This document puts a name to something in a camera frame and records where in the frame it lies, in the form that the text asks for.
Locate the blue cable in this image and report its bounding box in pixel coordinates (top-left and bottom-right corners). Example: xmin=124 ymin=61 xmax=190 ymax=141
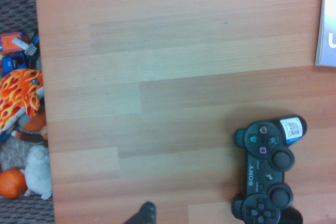
xmin=25 ymin=31 xmax=40 ymax=61

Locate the pale grey plush animal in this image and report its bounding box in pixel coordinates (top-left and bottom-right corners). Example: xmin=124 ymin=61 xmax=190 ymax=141
xmin=24 ymin=145 xmax=53 ymax=200

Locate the black Sony gamepad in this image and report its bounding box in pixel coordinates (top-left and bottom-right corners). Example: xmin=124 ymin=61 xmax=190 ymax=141
xmin=230 ymin=114 xmax=308 ymax=224

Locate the blue box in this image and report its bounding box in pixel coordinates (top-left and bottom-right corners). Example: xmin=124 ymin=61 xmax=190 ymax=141
xmin=0 ymin=52 xmax=26 ymax=77

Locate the orange fruit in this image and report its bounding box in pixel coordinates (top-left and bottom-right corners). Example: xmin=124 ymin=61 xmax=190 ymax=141
xmin=0 ymin=168 xmax=28 ymax=200

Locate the orange knitted plush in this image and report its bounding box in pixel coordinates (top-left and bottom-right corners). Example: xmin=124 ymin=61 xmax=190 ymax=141
xmin=12 ymin=108 xmax=49 ymax=147

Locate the grey woven basket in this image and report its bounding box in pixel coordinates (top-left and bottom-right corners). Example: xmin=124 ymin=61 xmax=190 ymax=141
xmin=0 ymin=0 xmax=56 ymax=224

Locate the blue orange toy pile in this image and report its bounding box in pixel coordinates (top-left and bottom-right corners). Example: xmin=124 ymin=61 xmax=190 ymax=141
xmin=0 ymin=31 xmax=30 ymax=53

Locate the magazine with white title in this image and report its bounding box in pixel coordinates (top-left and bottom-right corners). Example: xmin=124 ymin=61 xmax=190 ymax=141
xmin=314 ymin=0 xmax=336 ymax=68

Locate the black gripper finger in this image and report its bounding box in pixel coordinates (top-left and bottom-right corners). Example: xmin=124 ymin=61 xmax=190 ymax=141
xmin=123 ymin=201 xmax=158 ymax=224

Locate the white cable connector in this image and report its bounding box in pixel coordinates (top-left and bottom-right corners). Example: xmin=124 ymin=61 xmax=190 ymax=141
xmin=12 ymin=37 xmax=37 ymax=56

